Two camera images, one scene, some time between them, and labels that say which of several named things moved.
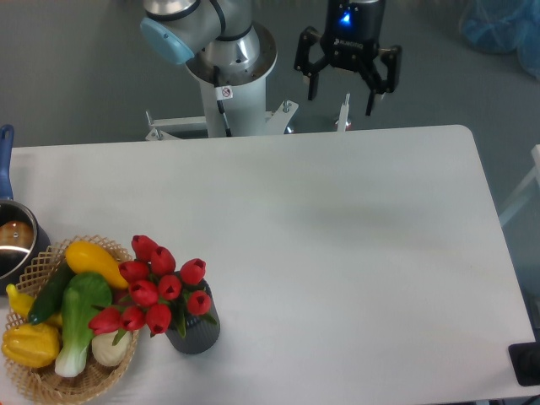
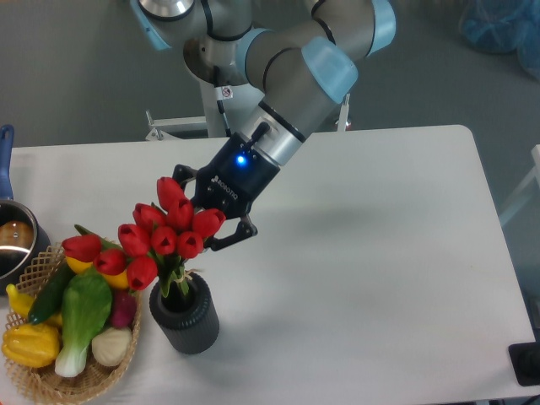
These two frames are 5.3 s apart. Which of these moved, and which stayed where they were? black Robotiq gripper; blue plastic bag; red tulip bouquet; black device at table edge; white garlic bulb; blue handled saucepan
Moved: red tulip bouquet; black Robotiq gripper
Stayed: blue handled saucepan; white garlic bulb; blue plastic bag; black device at table edge
